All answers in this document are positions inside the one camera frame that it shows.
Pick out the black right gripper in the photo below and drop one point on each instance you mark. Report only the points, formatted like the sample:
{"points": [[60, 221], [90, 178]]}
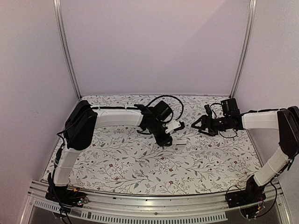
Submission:
{"points": [[209, 125]]}

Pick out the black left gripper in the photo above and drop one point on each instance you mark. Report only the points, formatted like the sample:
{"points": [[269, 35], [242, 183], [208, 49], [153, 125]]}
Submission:
{"points": [[163, 142]]}

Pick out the white remote control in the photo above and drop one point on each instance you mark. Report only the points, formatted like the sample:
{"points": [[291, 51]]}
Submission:
{"points": [[179, 141]]}

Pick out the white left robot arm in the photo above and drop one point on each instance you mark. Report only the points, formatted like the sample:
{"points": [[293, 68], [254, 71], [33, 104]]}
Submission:
{"points": [[80, 125]]}

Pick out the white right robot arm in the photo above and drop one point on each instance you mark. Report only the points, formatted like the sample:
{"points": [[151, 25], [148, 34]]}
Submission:
{"points": [[284, 121]]}

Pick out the floral patterned table mat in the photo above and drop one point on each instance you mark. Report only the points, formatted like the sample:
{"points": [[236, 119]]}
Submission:
{"points": [[122, 161]]}

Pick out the front aluminium rail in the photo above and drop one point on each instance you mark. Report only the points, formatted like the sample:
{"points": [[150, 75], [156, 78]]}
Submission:
{"points": [[116, 208]]}

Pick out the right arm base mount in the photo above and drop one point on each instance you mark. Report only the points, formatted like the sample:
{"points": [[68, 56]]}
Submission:
{"points": [[251, 194]]}

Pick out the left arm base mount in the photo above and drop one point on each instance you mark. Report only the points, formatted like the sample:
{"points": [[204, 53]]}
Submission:
{"points": [[68, 198]]}

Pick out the right aluminium frame post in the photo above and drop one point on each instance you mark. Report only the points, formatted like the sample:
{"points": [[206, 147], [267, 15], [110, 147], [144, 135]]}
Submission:
{"points": [[245, 46]]}

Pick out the aluminium frame post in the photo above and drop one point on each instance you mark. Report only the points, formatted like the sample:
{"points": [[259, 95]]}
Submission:
{"points": [[65, 47], [245, 46]]}

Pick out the left aluminium frame post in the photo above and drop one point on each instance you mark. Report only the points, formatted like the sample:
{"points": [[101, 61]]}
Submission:
{"points": [[65, 47]]}

